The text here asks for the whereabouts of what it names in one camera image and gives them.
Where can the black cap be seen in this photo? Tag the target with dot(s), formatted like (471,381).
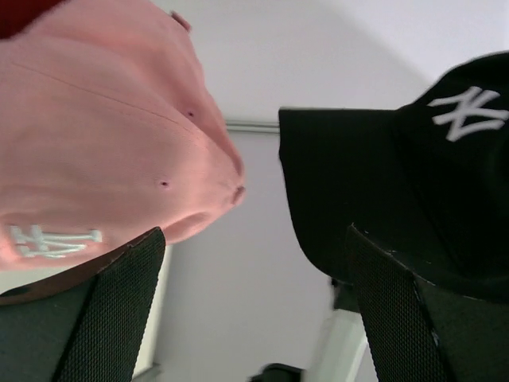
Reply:
(427,182)

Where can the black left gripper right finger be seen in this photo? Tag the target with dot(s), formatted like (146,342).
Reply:
(424,323)

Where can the right aluminium frame post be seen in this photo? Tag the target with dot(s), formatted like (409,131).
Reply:
(251,126)

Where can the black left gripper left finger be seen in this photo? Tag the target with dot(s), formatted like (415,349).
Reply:
(84,324)

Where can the pink cap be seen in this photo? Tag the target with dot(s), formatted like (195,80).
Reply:
(107,131)

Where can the red cap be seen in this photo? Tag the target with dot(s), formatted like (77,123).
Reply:
(16,15)

